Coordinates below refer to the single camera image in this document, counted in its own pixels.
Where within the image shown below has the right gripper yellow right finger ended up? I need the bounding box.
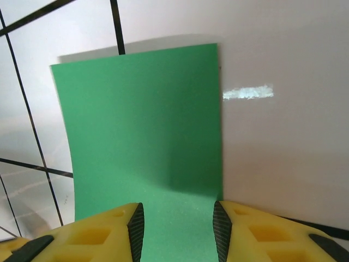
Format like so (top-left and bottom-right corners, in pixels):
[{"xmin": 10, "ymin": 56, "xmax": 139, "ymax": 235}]
[{"xmin": 212, "ymin": 200, "xmax": 349, "ymax": 262}]

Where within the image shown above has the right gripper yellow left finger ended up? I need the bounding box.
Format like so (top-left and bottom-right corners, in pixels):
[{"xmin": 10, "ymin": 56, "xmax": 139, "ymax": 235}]
[{"xmin": 0, "ymin": 202, "xmax": 145, "ymax": 262}]

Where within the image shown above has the green paper sheet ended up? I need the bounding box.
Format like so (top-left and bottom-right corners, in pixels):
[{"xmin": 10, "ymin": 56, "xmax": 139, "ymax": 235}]
[{"xmin": 50, "ymin": 43, "xmax": 225, "ymax": 262}]

